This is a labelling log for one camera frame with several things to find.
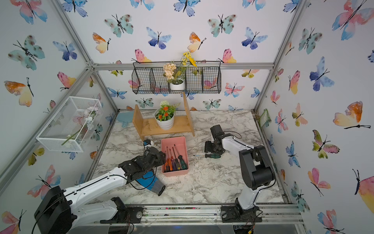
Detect large green black screwdriver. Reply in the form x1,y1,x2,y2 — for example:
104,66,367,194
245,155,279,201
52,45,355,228
194,154,221,159

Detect orange handled screwdriver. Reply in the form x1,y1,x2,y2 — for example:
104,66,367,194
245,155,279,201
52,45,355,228
164,147,173,173

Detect purple clear screwdriver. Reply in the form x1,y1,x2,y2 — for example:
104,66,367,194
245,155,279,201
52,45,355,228
168,149,176,171

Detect pink plastic storage box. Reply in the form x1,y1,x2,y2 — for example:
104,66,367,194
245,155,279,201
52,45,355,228
161,136,189,177

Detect black yellow screwdriver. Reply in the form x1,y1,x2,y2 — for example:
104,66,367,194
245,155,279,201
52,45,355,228
172,147,182,171

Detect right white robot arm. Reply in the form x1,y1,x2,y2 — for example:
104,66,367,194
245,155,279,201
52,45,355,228
205,125,276,224

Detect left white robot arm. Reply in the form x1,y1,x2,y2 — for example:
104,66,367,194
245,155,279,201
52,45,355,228
33,139,166,234

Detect wooden desktop shelf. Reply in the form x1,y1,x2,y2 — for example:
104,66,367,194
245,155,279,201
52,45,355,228
132,93,195,140

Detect light blue butterfly mat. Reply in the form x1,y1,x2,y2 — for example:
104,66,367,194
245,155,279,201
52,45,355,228
116,111,134,128

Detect white pot orange flowers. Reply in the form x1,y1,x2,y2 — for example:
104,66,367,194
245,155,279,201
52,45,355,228
154,100,177,131

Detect artificial white flower stem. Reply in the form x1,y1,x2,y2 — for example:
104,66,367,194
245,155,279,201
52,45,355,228
61,106,100,146

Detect white pot cream flowers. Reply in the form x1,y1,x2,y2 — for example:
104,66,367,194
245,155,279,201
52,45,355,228
163,63,186,91

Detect yellow artificial flower sprig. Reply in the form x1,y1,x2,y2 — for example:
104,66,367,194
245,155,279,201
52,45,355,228
180,51,197,72

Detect green framed wall card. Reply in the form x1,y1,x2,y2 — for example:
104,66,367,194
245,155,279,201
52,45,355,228
259,109,271,127

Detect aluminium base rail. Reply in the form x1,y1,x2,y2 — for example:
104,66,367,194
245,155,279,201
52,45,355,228
84,204,304,226

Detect white mesh wall basket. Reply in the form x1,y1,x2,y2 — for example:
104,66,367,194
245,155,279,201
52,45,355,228
36,96,103,153

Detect black wire wall basket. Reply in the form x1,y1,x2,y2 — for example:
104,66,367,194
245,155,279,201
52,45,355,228
131,60,222,95

